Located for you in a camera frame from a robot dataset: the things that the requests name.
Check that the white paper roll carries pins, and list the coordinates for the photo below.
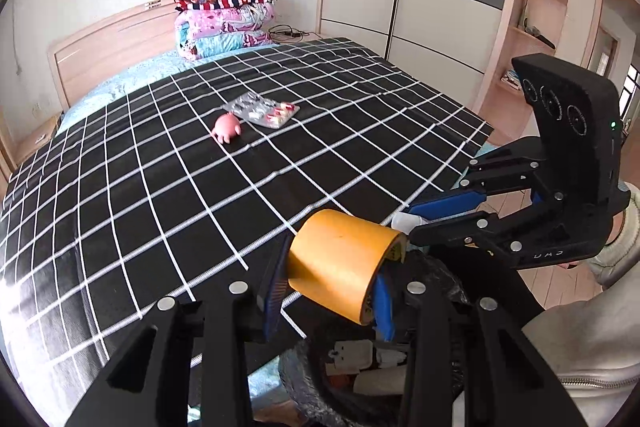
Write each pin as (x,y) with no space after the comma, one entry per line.
(380,382)

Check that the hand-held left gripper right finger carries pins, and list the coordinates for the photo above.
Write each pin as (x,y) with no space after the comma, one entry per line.
(386,312)

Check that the silver blister pack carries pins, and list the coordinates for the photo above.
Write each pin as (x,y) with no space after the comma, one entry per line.
(245,104)

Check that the white plastic box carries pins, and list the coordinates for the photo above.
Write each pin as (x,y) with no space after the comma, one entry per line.
(350,357)

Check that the blue folded blanket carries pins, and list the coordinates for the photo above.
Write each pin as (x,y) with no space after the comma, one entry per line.
(215,44)

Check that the stack of books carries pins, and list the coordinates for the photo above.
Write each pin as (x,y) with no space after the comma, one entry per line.
(511,79)

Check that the black checkered bed cover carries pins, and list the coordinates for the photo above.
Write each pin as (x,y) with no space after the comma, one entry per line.
(125,79)

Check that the wooden headboard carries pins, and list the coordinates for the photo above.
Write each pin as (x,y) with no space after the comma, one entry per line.
(100,42)

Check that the yellow tape roll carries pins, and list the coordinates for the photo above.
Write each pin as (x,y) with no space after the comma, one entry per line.
(335,262)

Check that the black bagged trash bin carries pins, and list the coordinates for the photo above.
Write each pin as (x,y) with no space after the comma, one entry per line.
(305,387)

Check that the white grey sliding wardrobe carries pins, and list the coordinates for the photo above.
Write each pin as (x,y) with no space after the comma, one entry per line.
(440,22)

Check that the blister pack with red pills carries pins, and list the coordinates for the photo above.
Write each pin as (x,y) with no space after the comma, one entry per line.
(277,116)

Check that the wooden nightstand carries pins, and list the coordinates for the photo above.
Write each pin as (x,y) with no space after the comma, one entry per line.
(40,139)
(312,38)

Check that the person's grey jacket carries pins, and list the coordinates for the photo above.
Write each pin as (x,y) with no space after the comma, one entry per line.
(585,357)

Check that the person's right forearm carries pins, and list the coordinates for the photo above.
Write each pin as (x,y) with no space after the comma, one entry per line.
(622,249)

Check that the pink pig toy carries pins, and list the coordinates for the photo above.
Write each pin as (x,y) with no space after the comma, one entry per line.
(226,126)

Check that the pink printed folded blanket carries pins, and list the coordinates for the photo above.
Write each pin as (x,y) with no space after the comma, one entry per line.
(210,19)

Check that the wooden door frame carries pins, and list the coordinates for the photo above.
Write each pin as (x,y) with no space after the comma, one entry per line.
(600,32)

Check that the wooden shelf unit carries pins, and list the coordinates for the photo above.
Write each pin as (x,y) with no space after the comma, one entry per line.
(505,107)

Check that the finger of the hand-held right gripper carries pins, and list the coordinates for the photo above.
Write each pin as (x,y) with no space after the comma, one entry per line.
(450,203)
(500,224)

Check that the orange bottle cap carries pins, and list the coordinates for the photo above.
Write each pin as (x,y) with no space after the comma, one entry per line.
(338,380)

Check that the black white checked cloth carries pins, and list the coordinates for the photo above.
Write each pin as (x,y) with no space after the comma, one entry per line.
(150,207)

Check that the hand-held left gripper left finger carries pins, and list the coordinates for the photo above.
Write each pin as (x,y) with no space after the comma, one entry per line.
(272,292)

